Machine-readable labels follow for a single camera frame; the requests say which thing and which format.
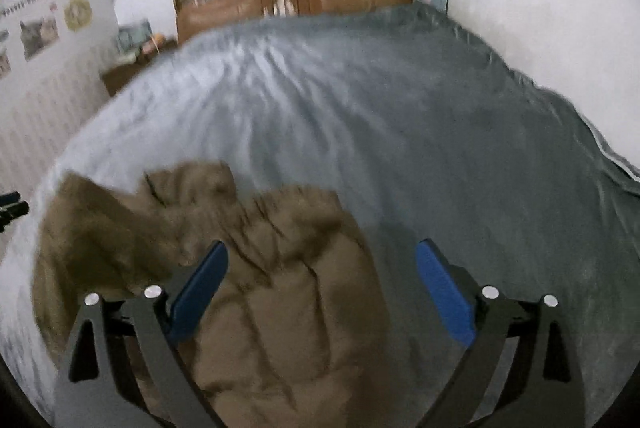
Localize brown puffer jacket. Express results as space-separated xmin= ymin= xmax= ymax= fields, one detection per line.
xmin=32 ymin=162 xmax=390 ymax=427

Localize brown wooden nightstand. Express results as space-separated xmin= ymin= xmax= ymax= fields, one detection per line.
xmin=100 ymin=39 xmax=178 ymax=97

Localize green clothes pile on nightstand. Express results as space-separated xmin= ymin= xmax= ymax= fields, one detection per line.
xmin=116 ymin=19 xmax=152 ymax=54

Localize small kitten wall sticker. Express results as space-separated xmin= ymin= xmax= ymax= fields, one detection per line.
xmin=0 ymin=50 xmax=12 ymax=79

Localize yellow lion flower sticker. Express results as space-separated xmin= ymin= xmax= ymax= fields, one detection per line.
xmin=64 ymin=0 xmax=93 ymax=32

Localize grey bed blanket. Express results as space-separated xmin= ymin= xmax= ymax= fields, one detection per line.
xmin=1 ymin=4 xmax=639 ymax=424

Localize grey cats wall sticker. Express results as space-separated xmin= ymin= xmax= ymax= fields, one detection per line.
xmin=21 ymin=16 xmax=58 ymax=60

